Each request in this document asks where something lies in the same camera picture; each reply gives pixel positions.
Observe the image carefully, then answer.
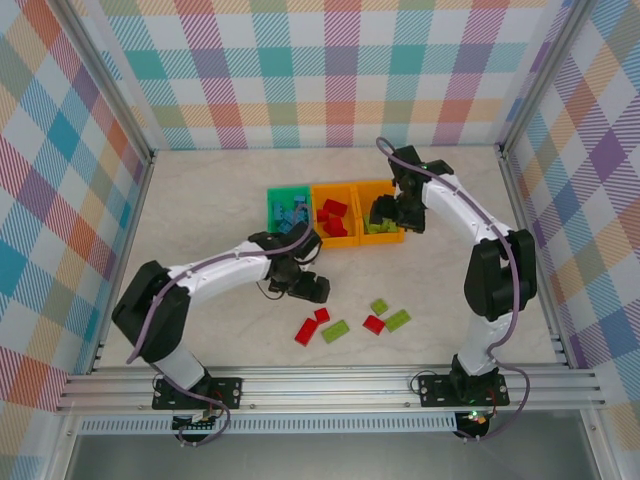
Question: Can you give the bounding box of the orange plastic bin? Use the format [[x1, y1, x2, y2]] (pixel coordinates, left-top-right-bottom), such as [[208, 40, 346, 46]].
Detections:
[[310, 182, 362, 250], [353, 179, 405, 246]]

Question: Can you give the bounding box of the green plastic bin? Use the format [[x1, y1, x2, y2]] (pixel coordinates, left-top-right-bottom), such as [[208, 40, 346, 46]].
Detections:
[[266, 185, 315, 236]]

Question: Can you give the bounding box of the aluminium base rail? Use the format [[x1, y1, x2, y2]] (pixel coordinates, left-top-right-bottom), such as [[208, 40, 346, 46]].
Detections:
[[53, 366, 609, 415]]

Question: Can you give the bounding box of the aluminium side rail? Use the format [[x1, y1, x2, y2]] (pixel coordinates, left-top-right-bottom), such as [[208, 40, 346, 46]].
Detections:
[[496, 144, 572, 369], [87, 149, 157, 376]]

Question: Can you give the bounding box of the slotted grey cable duct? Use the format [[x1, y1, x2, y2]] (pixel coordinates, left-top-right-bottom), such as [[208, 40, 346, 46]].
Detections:
[[78, 417, 459, 436]]

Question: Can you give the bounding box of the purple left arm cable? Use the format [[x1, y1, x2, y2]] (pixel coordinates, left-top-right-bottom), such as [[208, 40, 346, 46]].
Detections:
[[124, 202, 321, 448]]

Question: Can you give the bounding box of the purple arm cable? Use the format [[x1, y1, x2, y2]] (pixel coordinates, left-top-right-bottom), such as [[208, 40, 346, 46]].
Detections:
[[124, 202, 321, 448], [374, 135, 532, 444]]

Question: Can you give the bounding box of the aluminium frame post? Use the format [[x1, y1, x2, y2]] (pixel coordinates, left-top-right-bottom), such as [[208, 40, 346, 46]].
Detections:
[[54, 0, 157, 166], [496, 0, 600, 151]]

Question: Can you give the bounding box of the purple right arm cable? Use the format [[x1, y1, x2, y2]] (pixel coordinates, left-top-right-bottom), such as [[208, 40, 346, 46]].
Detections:
[[374, 135, 532, 444]]

